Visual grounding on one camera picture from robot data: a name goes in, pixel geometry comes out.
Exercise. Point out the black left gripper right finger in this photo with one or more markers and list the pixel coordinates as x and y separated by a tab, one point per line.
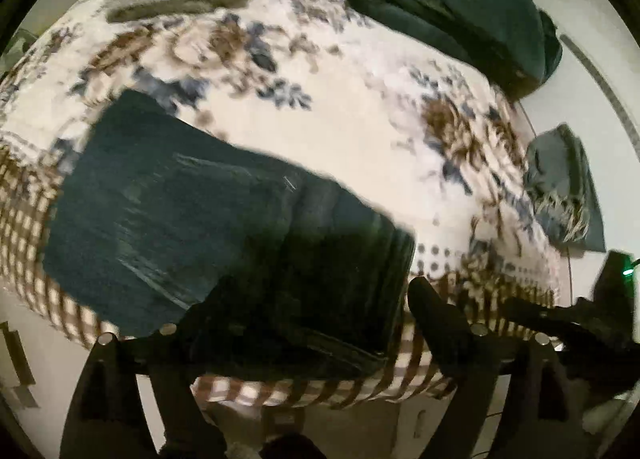
540	417

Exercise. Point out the dark blue denim pants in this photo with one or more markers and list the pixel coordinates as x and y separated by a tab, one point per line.
269	272

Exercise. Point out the floral cream bed blanket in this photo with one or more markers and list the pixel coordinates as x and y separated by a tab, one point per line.
419	135

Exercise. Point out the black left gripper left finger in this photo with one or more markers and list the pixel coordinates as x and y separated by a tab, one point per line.
106	418

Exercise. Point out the grey fringed cloth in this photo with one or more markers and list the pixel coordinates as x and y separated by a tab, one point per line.
559	183

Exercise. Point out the dark green folded clothes pile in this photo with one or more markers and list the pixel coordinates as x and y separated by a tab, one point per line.
512	42

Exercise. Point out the cardboard box on floor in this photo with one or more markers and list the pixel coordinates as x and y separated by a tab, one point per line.
17	379

